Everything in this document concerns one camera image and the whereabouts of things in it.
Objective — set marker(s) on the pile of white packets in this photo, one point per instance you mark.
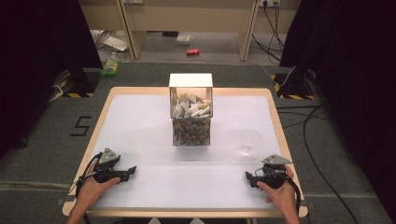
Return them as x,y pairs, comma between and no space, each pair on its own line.
193,107

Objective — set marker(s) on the red drink can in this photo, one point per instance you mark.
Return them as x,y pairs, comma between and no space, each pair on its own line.
192,52

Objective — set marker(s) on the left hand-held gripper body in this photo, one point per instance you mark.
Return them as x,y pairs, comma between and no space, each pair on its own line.
107,174

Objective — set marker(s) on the green plastic packet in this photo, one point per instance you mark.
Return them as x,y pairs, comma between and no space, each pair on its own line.
110,67

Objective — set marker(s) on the clear glass cup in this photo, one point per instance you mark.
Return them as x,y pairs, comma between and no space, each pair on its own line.
249,140

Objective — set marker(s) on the clear plastic bag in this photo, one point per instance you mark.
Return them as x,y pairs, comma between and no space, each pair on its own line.
184,39

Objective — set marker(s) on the crumpled white plastic sheets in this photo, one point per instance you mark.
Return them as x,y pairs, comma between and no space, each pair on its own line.
113,42

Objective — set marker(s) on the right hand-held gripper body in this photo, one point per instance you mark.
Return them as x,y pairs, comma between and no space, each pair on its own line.
272,175

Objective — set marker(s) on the black base yellow-striped edge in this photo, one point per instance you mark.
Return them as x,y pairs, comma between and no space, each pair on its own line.
79,87
292,88

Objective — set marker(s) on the black curtain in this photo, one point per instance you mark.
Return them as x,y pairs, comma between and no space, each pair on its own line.
34,62
351,77

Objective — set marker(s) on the person's left hand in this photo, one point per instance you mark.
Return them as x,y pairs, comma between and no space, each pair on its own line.
93,189

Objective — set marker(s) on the person's right hand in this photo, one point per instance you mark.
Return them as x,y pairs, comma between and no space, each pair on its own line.
280,196

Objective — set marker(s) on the clear two-tier box white lid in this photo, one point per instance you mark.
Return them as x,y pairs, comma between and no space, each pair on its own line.
190,109

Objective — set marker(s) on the white wall socket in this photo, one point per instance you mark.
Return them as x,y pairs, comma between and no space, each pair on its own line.
269,2

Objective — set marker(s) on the pile of brown packets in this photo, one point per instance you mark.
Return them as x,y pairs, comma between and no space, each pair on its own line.
191,132

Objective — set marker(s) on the white table mat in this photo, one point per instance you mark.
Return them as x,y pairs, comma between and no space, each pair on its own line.
186,183

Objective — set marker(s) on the beige desk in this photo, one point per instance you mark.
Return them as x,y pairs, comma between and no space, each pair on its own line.
193,15

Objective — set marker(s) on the light wooden table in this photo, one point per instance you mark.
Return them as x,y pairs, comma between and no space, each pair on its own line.
285,140

